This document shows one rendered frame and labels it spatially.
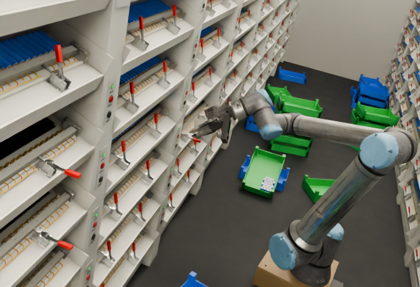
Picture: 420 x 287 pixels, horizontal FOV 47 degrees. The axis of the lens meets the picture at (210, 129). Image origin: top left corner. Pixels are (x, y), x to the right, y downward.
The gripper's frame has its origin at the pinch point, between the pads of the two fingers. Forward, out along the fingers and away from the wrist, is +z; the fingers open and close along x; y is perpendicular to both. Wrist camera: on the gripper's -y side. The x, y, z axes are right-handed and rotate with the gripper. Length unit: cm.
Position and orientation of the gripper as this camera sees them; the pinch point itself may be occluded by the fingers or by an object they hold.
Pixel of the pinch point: (193, 134)
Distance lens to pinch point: 215.7
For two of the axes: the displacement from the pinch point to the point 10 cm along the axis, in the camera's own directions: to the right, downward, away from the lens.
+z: -9.1, 4.1, 0.7
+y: -3.2, -8.1, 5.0
